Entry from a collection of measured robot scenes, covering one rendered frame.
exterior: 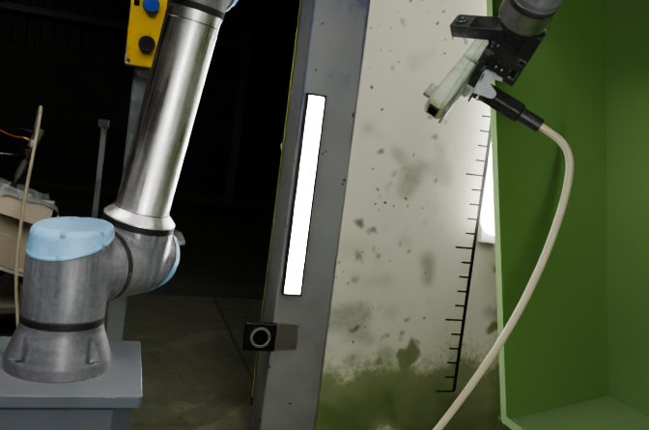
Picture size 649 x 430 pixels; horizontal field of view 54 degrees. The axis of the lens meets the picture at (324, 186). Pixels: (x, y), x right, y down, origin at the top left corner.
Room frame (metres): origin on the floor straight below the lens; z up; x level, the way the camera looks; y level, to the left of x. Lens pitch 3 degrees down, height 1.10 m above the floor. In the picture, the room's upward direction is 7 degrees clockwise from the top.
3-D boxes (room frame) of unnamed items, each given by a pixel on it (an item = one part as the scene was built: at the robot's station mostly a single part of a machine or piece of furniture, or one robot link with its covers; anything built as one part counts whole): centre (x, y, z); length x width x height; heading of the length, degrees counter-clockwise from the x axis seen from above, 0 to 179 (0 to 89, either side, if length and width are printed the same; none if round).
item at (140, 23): (2.01, 0.61, 1.42); 0.12 x 0.06 x 0.26; 107
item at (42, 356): (1.19, 0.46, 0.69); 0.19 x 0.19 x 0.10
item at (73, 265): (1.20, 0.45, 0.83); 0.17 x 0.15 x 0.18; 159
